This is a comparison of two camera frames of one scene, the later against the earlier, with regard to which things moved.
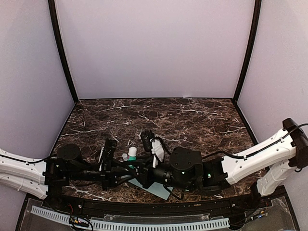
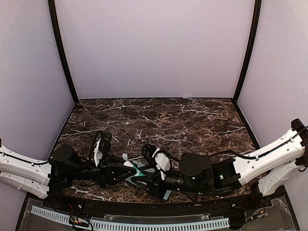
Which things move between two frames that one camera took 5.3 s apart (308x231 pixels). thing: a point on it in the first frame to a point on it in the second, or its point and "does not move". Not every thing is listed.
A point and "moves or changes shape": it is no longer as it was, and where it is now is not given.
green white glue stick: [132, 155] moves or changes shape
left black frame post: [59, 40] does not move
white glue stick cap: [124, 156] does not move
